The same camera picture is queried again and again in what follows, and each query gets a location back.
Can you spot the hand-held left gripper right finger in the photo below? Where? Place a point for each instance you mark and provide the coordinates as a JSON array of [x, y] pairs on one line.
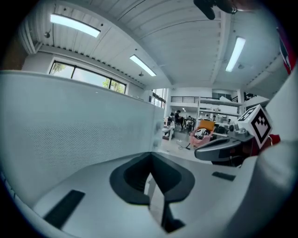
[[205, 197]]

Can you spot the person's white shirt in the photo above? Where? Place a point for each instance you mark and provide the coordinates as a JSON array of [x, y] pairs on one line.
[[270, 181]]

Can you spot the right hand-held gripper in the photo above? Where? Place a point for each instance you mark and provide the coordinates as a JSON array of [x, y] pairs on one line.
[[258, 125]]

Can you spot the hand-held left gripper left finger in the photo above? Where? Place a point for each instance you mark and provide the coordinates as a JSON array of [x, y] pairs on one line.
[[97, 209]]

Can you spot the narrow black-framed window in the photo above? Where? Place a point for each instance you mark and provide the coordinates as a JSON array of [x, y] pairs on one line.
[[158, 98]]

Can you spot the black head-worn camera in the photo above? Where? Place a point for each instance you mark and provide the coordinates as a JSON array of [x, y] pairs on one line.
[[209, 7]]

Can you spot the orange box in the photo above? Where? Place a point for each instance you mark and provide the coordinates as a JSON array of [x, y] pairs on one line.
[[206, 125]]

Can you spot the pink basket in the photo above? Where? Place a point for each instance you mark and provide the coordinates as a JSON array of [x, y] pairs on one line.
[[200, 138]]

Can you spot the black balcony railing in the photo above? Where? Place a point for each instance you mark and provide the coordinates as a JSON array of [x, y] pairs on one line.
[[185, 99]]

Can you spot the white shelf rack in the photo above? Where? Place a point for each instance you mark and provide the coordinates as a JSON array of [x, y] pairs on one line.
[[221, 109]]

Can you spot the white microwave door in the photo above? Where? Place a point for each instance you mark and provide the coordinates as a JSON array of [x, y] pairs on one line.
[[69, 127]]

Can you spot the long ceiling light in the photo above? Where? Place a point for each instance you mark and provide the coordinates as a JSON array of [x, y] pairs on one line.
[[74, 25], [235, 54], [142, 65]]

